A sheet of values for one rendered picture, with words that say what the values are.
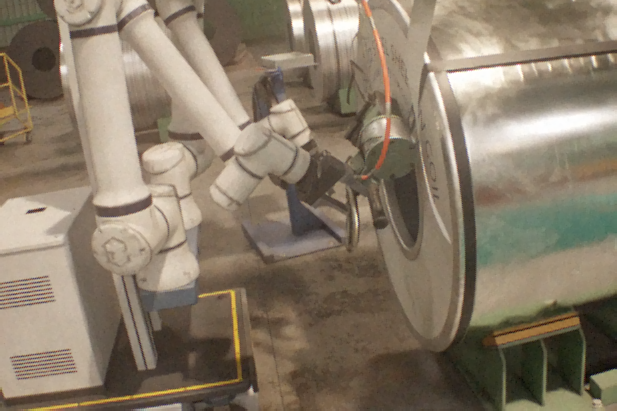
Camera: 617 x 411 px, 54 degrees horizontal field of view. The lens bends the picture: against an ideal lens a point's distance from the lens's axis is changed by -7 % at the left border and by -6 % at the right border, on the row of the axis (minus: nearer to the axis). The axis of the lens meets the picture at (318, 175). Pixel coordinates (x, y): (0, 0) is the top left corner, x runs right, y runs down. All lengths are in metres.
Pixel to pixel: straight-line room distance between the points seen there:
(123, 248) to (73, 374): 0.59
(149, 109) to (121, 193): 5.33
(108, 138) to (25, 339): 0.75
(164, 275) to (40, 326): 0.43
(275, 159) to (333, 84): 5.51
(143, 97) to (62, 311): 5.02
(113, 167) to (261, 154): 0.37
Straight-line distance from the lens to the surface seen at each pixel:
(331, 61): 6.85
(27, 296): 1.99
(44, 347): 2.06
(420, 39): 1.23
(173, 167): 2.24
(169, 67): 1.66
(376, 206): 1.71
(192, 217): 2.31
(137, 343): 2.12
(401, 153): 1.74
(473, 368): 2.46
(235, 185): 1.52
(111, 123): 1.58
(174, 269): 1.84
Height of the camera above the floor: 1.41
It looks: 16 degrees down
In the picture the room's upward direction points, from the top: 8 degrees counter-clockwise
